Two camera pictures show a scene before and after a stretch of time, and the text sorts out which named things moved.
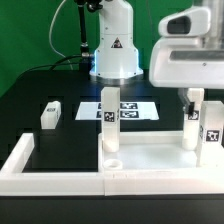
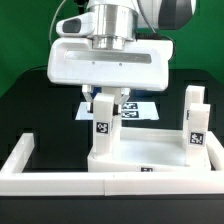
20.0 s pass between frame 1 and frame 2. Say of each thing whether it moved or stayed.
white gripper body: moved
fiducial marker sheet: stayed
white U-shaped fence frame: stayed
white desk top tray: moved
